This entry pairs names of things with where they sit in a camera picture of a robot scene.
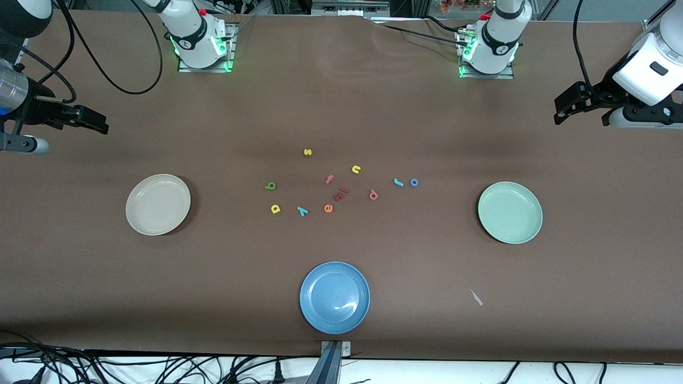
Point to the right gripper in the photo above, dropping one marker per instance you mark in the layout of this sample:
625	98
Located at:
37	110

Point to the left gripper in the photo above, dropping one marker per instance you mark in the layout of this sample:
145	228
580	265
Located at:
603	91

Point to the salmon foam letter p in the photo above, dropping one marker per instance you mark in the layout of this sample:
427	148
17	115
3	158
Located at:
373	195

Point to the teal foam letter y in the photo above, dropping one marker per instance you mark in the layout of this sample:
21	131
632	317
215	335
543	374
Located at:
302	211

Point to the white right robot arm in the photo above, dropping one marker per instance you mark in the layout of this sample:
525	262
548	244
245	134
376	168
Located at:
192	32

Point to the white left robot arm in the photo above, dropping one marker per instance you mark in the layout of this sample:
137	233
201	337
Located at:
496	42

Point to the aluminium corner profile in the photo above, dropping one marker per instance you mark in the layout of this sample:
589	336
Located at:
650	24

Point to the beige brown round plate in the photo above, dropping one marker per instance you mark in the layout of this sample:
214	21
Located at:
155	205

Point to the light green round plate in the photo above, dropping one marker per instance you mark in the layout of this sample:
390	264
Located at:
509	224

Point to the orange artificial flowers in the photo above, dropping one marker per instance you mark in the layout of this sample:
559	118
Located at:
464	5

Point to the brown table cover sheet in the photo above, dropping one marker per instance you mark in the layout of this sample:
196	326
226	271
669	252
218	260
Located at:
106	293

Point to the small white paper scrap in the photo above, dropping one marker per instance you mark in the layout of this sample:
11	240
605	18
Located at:
476	297

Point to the blue round plate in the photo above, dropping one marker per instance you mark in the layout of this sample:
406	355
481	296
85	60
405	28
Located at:
333	298

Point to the black power plug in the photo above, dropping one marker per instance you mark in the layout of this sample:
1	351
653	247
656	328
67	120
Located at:
278	373

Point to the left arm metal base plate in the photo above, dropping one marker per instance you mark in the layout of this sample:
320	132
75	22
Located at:
509	74

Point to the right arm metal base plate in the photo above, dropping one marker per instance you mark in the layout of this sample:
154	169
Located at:
229	53

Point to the silver aluminium frame bracket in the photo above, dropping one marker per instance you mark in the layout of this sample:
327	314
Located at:
349	6

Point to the grey metal camera mount bracket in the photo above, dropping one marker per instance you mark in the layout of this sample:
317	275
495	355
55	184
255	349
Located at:
335	349

